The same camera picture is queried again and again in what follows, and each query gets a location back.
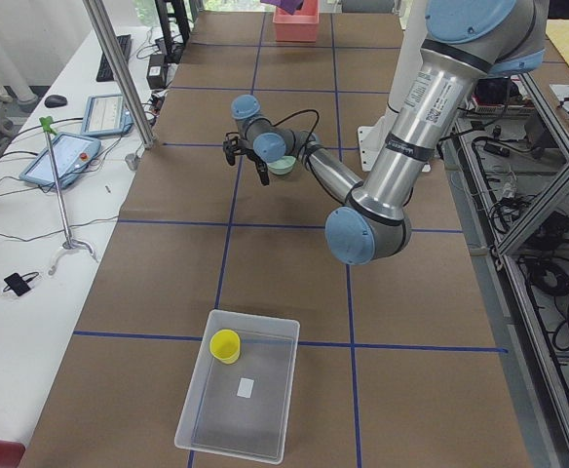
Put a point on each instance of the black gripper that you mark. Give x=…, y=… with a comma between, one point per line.
x=252, y=158

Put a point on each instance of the green bowl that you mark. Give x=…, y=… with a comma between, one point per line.
x=282, y=166

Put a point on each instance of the purple microfiber cloth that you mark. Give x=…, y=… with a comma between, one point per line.
x=289, y=6

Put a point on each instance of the yellow plastic cup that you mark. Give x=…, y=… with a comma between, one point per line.
x=225, y=346

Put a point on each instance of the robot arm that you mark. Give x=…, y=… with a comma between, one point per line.
x=459, y=43

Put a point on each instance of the black power adapter box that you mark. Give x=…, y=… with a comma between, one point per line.
x=157, y=72

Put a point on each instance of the clear plastic storage box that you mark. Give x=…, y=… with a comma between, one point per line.
x=241, y=409

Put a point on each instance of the small metal cylinder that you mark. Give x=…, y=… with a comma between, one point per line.
x=132, y=161

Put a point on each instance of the pink plastic bin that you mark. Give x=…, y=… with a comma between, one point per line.
x=303, y=26

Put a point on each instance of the far teach pendant tablet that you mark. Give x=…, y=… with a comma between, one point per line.
x=106, y=116

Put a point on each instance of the teach pendant tablet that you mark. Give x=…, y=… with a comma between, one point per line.
x=106, y=116
x=73, y=154

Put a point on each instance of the near teach pendant tablet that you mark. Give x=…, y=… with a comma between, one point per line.
x=73, y=154

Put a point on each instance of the white label sticker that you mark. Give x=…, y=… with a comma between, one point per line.
x=245, y=388

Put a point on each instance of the metal reacher grabber tool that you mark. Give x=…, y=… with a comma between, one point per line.
x=71, y=244

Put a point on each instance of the black computer mouse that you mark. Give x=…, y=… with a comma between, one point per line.
x=55, y=101

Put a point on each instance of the small black pouch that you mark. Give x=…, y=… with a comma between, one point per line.
x=20, y=284

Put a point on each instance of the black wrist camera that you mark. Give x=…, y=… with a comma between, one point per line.
x=233, y=148

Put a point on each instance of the aluminium frame post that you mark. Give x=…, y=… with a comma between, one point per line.
x=107, y=40

